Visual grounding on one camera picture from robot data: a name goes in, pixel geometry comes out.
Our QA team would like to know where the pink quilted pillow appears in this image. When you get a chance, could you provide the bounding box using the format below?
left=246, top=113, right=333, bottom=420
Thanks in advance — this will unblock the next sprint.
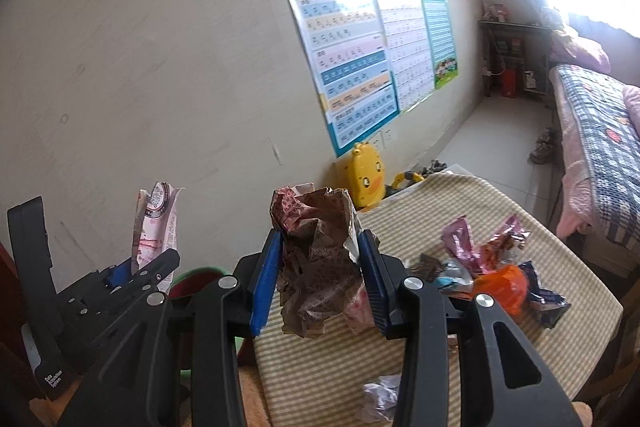
left=621, top=84, right=640, bottom=132

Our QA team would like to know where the dark blue snack wrapper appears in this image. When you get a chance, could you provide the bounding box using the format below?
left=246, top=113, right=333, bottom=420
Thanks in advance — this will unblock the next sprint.
left=520, top=261, right=572, bottom=330

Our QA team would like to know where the brown paper bag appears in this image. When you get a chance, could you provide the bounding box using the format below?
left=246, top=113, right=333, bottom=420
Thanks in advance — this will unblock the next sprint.
left=270, top=184, right=375, bottom=340

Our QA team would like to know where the pair of shoes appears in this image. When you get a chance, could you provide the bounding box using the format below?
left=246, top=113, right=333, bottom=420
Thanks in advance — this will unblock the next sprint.
left=529, top=127, right=563, bottom=165

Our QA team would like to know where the green plastic basin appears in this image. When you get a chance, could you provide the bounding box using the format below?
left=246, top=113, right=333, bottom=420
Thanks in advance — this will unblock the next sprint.
left=167, top=266, right=256, bottom=380

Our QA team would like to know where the blue wall poster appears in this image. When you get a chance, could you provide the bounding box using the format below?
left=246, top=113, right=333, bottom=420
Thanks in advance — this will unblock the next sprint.
left=282, top=0, right=401, bottom=158

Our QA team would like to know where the dark red wooden furniture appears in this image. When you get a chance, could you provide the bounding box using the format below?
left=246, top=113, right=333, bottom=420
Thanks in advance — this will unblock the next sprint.
left=0, top=242, right=36, bottom=408

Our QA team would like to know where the white and pink wrapper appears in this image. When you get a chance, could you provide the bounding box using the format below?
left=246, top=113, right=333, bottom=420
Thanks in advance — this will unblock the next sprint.
left=131, top=181, right=186, bottom=293

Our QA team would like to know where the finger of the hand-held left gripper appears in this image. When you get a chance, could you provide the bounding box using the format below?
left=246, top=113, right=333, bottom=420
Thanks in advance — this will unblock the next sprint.
left=104, top=259, right=135, bottom=288
left=107, top=249, right=181, bottom=294

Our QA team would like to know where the red container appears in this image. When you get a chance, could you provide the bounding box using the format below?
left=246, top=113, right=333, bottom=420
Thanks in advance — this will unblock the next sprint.
left=501, top=68, right=521, bottom=98

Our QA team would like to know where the green wall poster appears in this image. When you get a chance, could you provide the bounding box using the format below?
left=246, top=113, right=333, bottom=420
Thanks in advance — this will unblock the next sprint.
left=417, top=0, right=460, bottom=90

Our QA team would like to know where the small silver foil wrapper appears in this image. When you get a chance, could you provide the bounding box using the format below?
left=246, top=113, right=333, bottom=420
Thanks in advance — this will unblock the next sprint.
left=361, top=374, right=401, bottom=424

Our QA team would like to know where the pink bedding pile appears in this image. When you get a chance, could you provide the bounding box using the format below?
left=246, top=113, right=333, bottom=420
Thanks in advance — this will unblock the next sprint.
left=542, top=7, right=613, bottom=75

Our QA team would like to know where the bed with plaid blanket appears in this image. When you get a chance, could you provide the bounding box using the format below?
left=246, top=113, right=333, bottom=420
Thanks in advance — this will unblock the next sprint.
left=547, top=64, right=640, bottom=253

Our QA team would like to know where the pink snack wrapper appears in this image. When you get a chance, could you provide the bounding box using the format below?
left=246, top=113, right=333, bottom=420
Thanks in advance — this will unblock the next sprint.
left=441, top=214, right=475, bottom=260

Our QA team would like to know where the checked tablecloth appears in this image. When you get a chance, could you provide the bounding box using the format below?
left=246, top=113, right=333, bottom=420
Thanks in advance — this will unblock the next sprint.
left=252, top=172, right=625, bottom=427

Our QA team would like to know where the yellow duck toy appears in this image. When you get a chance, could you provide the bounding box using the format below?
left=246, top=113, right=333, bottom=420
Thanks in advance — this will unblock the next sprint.
left=334, top=142, right=387, bottom=210

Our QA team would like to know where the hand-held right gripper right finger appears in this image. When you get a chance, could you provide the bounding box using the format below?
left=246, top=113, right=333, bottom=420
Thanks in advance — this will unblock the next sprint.
left=359, top=229, right=583, bottom=427

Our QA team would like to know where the yellow toy excavator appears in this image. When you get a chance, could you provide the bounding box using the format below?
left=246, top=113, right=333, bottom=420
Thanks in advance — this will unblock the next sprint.
left=382, top=159, right=448, bottom=200

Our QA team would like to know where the orange snack packet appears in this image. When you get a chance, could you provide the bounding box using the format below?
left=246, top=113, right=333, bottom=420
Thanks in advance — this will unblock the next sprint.
left=472, top=264, right=531, bottom=319

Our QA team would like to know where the purple picture snack wrapper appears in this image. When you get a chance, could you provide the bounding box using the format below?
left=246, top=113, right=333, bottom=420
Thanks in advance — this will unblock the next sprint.
left=472, top=214, right=533, bottom=270

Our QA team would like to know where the silver blue wrapper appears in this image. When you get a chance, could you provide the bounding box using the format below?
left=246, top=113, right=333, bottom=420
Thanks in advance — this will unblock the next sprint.
left=435, top=257, right=476, bottom=297

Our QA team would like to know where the white wall poster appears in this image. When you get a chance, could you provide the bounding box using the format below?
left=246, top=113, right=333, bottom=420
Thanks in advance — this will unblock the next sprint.
left=372, top=0, right=436, bottom=112

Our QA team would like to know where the dark shelf unit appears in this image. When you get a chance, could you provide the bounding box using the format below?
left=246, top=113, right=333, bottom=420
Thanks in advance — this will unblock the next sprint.
left=477, top=18, right=553, bottom=98

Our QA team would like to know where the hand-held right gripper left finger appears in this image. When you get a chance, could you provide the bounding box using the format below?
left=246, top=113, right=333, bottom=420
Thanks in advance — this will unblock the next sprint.
left=62, top=228, right=286, bottom=427

